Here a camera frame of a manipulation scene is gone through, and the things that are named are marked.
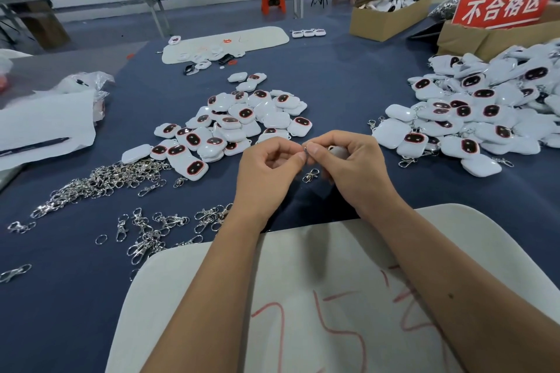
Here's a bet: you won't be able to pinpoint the person's right hand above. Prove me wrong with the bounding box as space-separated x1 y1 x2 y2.
303 129 404 221

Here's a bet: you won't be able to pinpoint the person's left hand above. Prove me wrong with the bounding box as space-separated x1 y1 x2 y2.
232 136 307 230

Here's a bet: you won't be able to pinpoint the person's left forearm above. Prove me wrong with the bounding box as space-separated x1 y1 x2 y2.
142 218 281 373

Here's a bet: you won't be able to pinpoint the person's right forearm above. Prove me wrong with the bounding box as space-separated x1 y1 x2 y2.
372 198 560 373

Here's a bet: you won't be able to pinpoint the white foam board red marks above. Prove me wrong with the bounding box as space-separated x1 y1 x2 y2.
105 204 560 373

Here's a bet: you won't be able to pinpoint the long white foam board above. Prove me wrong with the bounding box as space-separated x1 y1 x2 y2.
162 26 291 65

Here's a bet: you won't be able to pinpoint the open cardboard box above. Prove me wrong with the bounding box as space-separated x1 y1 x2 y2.
350 0 443 43

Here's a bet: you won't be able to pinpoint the flat brown cardboard box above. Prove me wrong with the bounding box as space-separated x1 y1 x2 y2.
436 19 560 61

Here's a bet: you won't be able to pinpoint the red plastic stool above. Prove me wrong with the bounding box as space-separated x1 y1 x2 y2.
261 0 287 17

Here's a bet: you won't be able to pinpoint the red sign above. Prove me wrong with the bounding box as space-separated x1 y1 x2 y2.
452 0 560 30

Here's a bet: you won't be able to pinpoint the white paper sheet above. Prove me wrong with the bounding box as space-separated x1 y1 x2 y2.
0 93 97 173

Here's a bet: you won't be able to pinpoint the black pen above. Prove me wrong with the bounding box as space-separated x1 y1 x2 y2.
0 136 71 158

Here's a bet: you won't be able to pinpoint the white plastic bag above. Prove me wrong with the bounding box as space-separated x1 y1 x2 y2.
0 49 29 68

